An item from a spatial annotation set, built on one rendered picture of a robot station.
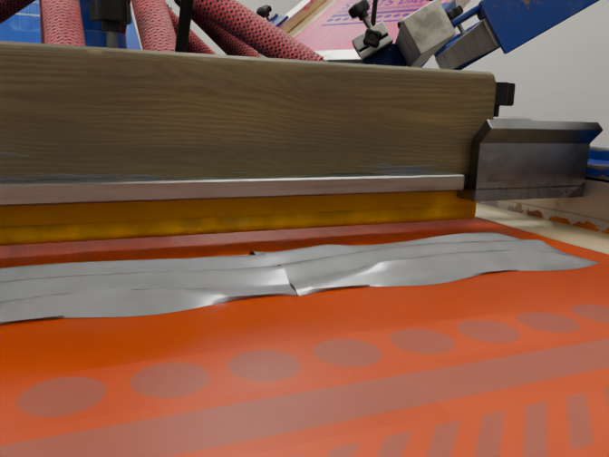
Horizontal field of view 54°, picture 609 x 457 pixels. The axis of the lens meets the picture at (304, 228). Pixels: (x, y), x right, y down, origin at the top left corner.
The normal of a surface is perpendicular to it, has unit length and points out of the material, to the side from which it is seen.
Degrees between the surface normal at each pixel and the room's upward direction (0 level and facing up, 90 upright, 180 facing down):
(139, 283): 29
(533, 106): 90
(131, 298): 43
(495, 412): 0
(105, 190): 90
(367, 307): 0
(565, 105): 90
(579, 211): 90
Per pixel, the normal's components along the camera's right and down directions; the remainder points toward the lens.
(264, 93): 0.40, 0.20
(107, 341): 0.03, -0.98
